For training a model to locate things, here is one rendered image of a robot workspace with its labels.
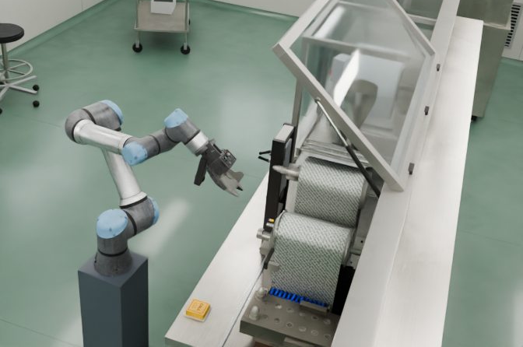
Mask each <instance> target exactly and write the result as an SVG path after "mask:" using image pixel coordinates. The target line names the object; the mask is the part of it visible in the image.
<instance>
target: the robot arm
mask: <svg viewBox="0 0 523 347"><path fill-rule="evenodd" d="M122 123H123V115H122V112H121V110H120V109H119V107H118V106H117V105H116V104H115V103H113V102H112V101H110V100H103V101H99V102H96V103H94V104H91V105H89V106H87V107H84V108H81V109H78V110H75V111H73V112H72V113H71V114H70V115H69V116H68V117H67V119H66V122H65V132H66V135H67V136H68V137H69V138H70V139H71V140H72V141H73V142H75V143H78V144H80V145H87V144H89V145H93V146H96V147H98V148H101V151H102V153H103V155H104V159H105V160H106V163H107V166H108V168H109V171H110V172H111V176H112V178H113V181H114V184H115V186H116V188H117V190H118V194H119V196H120V198H121V200H120V203H119V206H120V209H114V210H112V209H110V210H107V211H105V212H103V213H102V214H101V215H100V216H99V217H98V219H97V227H96V232H97V253H96V255H95V258H94V268H95V270H96V271H97V272H98V273H100V274H101V275H105V276H119V275H123V274H124V273H126V272H128V271H129V270H130V269H131V267H132V264H133V260H132V254H131V253H130V251H129V249H128V240H129V239H131V238H132V237H134V236H136V235H137V234H139V233H141V232H142V231H144V230H147V229H149V228H150V227H151V226H153V225H154V224H156V222H157V221H158V218H159V209H158V206H157V204H156V202H155V201H154V200H153V199H152V198H151V197H147V194H146V193H144V192H141V189H140V187H139V184H138V181H137V180H136V177H135V174H134V171H133V169H132V166H134V165H137V164H139V163H143V162H145V161H146V160H148V159H150V158H152V157H154V156H157V155H159V154H161V153H162V152H168V151H171V150H172V149H173V148H174V147H175V146H176V145H177V144H178V143H180V142H182V143H183V144H184V145H185V146H186V147H187V148H188V149H189V150H190V151H191V152H192V153H194V154H195V156H196V157H197V156H199V155H200V154H201V155H202V157H201V159H200V161H199V165H198V169H197V173H196V175H195V181H194V184H196V185H198V186H200V185H201V183H202V182H203V181H204V180H205V174H206V171H207V172H208V173H209V175H210V177H211V178H212V180H213V181H214V183H215V184H216V185H217V186H219V187H220V188H222V189H223V190H224V191H226V192H228V193H230V194H232V195H234V196H236V197H239V194H238V193H237V192H236V191H235V190H234V189H235V188H236V189H238V190H240V191H243V190H244V189H243V188H242V186H241V184H240V180H241V179H242V177H243V176H244V173H243V172H241V171H238V172H235V171H233V170H232V169H231V167H232V166H233V164H234V163H235V162H236V159H237V158H236V157H235V156H234V155H233V154H232V153H231V152H230V151H229V150H228V149H224V150H220V148H219V147H218V146H217V145H216V144H215V142H216V140H215V139H214V138H213V139H212V140H210V141H209V139H208V138H207V137H206V136H205V134H204V133H203V132H202V131H201V130H200V129H199V128H198V127H197V126H196V125H195V123H194V122H193V121H192V120H191V119H190V118H189V117H188V115H186V114H185V113H184V112H183V111H182V110H181V109H176V110H175V111H174V112H173V113H172V114H171V115H170V116H168V117H167V118H166V119H165V120H164V124H165V125H166V127H164V128H163V129H161V130H159V131H156V132H154V133H152V134H151V135H147V136H146V137H144V138H136V137H133V136H130V135H126V134H123V133H121V124H122ZM231 155H232V156H231ZM131 165H132V166H131ZM222 174H223V176H221V175H222Z"/></svg>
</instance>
